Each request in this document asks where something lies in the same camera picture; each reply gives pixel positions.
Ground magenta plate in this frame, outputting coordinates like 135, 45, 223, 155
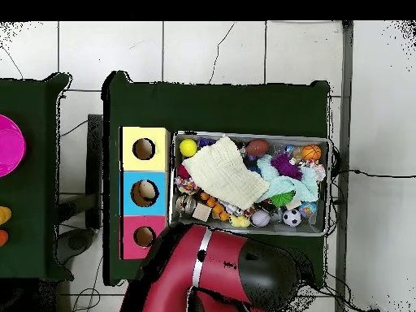
0, 114, 27, 178

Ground dark green side table cloth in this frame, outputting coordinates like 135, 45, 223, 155
0, 72, 74, 283

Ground yellow ball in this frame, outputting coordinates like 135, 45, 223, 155
179, 138, 199, 158

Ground clear mesh bin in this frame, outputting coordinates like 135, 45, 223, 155
168, 130, 332, 237

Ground cream yellow cloth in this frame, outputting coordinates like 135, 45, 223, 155
182, 136, 271, 211

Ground orange toy basketball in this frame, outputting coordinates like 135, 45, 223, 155
301, 144, 323, 162

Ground black cable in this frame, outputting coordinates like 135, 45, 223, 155
331, 168, 416, 180

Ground small soccer ball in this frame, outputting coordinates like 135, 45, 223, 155
282, 208, 303, 228

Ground mint green cloth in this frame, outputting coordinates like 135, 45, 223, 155
256, 154, 319, 204

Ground green spiky ball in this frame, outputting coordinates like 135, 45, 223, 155
269, 191, 295, 208

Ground purple spiky toy with eyes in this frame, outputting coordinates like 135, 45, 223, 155
271, 152, 303, 181

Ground white ball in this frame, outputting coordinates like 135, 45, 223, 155
250, 209, 271, 228

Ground brown toy football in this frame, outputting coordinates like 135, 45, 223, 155
245, 139, 271, 158

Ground small wooden block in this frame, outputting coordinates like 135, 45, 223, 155
192, 203, 213, 222

